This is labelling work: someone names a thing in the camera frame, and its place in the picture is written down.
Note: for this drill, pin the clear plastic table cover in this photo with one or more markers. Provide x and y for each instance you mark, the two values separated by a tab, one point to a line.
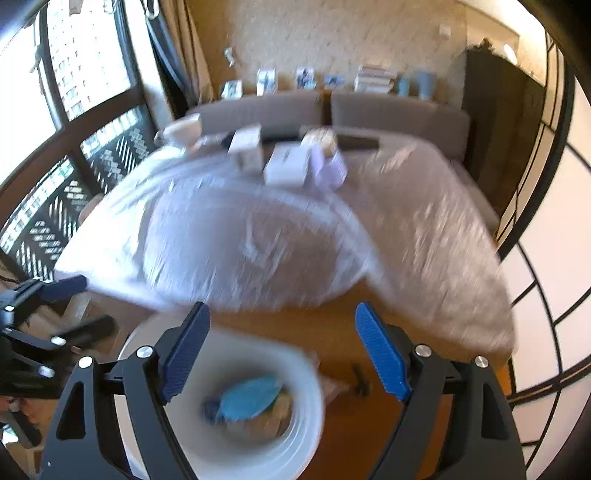
300	230

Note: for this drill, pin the brown sofa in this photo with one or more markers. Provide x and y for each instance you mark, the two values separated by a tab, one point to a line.
446	127

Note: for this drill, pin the left hand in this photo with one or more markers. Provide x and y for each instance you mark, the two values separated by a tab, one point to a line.
29	419

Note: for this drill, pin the dark wooden cabinet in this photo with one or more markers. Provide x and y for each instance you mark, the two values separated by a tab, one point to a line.
505	106

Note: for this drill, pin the white teacup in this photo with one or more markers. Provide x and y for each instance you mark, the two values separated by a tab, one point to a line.
182	133

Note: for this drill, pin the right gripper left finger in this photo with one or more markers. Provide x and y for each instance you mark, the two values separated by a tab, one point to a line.
84	439

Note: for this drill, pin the white plastic case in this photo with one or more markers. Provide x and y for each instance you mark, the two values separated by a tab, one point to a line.
288	165

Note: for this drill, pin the standing photo card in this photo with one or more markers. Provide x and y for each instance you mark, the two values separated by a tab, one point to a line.
305	78

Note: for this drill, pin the brown cardboard box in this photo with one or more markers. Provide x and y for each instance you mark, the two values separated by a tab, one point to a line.
272	422

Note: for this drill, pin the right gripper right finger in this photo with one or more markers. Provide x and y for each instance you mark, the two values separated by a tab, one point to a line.
454	413

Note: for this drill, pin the white round trash bin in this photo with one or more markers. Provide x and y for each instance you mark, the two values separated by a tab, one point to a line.
226	451

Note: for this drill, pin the stack of books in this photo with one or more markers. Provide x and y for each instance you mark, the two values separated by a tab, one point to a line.
374	79

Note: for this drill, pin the grey blue vase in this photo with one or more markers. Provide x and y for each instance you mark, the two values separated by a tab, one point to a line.
426	83

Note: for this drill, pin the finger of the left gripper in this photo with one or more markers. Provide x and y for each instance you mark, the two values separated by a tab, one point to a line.
31	294
62	345

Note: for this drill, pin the blue white medicine carton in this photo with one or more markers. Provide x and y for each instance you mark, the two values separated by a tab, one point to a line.
247	148

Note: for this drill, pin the small blue cup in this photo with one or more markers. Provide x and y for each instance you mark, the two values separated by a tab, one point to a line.
403	86

